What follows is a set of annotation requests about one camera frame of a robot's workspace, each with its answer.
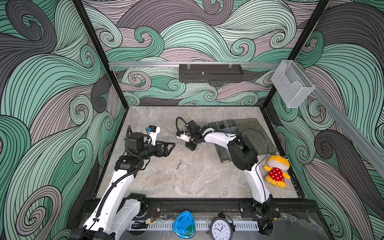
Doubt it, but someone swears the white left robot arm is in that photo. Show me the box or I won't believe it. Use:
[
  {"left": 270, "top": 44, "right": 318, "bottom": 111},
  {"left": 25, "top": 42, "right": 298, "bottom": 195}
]
[{"left": 69, "top": 125, "right": 175, "bottom": 240}]

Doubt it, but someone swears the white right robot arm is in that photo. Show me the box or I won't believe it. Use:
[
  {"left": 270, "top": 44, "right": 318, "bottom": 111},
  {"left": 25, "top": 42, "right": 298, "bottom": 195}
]
[{"left": 176, "top": 121, "right": 274, "bottom": 218}]

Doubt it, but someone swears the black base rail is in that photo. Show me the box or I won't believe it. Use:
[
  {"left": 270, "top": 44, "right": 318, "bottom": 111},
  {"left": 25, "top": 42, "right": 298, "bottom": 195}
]
[{"left": 80, "top": 197, "right": 319, "bottom": 220}]

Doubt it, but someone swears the yellow red plush toy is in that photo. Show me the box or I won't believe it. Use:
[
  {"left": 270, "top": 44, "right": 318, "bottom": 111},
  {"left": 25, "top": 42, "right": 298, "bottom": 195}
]
[{"left": 264, "top": 155, "right": 291, "bottom": 188}]

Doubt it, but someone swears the aluminium wall rail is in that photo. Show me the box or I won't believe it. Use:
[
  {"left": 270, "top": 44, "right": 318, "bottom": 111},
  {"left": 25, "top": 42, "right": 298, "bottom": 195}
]
[{"left": 107, "top": 61, "right": 281, "bottom": 69}]

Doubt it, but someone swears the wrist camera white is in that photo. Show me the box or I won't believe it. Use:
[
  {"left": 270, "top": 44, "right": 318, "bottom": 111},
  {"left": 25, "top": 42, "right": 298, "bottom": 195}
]
[
  {"left": 177, "top": 133, "right": 191, "bottom": 143},
  {"left": 147, "top": 125, "right": 161, "bottom": 146}
]

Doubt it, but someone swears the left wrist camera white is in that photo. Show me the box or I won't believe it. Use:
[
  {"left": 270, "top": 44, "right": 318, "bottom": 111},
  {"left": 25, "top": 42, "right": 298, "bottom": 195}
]
[{"left": 147, "top": 125, "right": 161, "bottom": 146}]

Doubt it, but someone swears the black wall shelf tray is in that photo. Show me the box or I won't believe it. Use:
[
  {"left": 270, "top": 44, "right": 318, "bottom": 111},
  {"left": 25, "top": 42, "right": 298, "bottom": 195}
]
[{"left": 179, "top": 64, "right": 244, "bottom": 84}]

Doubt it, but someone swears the clear acrylic wall holder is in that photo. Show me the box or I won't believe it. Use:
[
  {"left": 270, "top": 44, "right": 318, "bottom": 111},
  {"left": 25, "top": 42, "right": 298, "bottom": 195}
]
[{"left": 271, "top": 60, "right": 315, "bottom": 109}]

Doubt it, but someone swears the small analog alarm clock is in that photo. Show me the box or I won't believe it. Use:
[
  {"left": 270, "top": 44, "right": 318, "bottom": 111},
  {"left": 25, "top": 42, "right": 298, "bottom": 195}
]
[{"left": 208, "top": 212, "right": 236, "bottom": 240}]

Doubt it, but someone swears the white slotted cable duct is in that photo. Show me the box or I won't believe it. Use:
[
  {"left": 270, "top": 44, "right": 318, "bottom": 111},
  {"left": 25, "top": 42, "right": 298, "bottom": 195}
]
[{"left": 137, "top": 221, "right": 259, "bottom": 232}]

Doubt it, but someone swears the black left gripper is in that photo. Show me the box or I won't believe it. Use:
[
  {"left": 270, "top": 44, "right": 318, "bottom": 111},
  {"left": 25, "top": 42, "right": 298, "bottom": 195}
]
[{"left": 137, "top": 139, "right": 174, "bottom": 161}]

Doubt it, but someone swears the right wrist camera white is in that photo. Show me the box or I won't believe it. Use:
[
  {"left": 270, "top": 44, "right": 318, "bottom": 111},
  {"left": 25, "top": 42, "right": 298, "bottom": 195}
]
[{"left": 177, "top": 133, "right": 191, "bottom": 143}]

